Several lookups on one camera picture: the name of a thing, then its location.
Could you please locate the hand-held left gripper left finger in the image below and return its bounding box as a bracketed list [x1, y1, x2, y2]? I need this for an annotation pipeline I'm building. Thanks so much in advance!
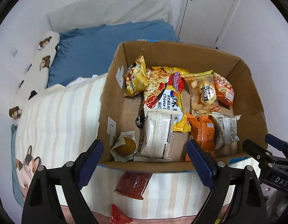
[21, 139, 104, 224]

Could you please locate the dark red snack packet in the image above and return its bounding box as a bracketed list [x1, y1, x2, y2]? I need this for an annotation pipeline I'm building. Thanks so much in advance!
[113, 171, 152, 200]

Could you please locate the yellow panda snack packet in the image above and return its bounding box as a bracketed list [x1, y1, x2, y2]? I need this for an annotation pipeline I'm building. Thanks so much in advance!
[124, 54, 149, 97]

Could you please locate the striped pink cat print blanket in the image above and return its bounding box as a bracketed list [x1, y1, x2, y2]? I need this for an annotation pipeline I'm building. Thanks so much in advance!
[14, 73, 231, 224]

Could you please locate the white clear cake packet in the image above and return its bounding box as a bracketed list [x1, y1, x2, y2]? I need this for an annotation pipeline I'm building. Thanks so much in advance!
[134, 108, 180, 162]

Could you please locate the blue pillow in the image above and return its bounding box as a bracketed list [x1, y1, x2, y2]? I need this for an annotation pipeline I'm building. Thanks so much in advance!
[47, 21, 179, 88]

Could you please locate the white bear print pillow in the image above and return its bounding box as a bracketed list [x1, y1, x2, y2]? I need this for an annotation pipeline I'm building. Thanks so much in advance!
[9, 31, 60, 119]

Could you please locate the clear yellow puff packet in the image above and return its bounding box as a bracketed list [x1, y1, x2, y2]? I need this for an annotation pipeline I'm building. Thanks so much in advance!
[184, 69, 220, 117]

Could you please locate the small orange snack packet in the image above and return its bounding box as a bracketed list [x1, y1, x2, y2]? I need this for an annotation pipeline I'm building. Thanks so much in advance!
[185, 113, 217, 162]

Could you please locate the small white snack packet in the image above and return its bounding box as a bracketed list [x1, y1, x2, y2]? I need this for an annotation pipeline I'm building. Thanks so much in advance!
[110, 131, 137, 162]

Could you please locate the large yellow red noodle packet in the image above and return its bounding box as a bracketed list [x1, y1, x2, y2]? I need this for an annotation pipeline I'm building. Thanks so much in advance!
[135, 66, 192, 133]

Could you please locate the cardboard box blue print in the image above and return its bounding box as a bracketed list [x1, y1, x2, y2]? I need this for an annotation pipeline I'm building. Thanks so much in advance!
[97, 41, 269, 174]

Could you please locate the small bright red packet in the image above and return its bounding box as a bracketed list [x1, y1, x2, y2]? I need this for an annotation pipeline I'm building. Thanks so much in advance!
[110, 204, 133, 224]

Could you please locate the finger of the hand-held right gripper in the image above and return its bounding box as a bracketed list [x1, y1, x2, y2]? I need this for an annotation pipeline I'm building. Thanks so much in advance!
[242, 139, 276, 167]
[265, 133, 288, 156]

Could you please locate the white door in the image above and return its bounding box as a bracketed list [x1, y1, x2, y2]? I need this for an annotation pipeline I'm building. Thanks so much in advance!
[175, 0, 244, 50]

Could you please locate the orange cartoon snack packet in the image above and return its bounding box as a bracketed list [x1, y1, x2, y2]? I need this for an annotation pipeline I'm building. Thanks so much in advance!
[213, 72, 235, 108]

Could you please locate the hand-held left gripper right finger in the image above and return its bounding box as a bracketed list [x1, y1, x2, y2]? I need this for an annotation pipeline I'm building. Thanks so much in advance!
[185, 139, 268, 224]

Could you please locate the grey white snack packet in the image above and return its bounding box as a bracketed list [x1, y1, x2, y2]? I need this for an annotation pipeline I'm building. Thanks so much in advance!
[212, 112, 242, 150]

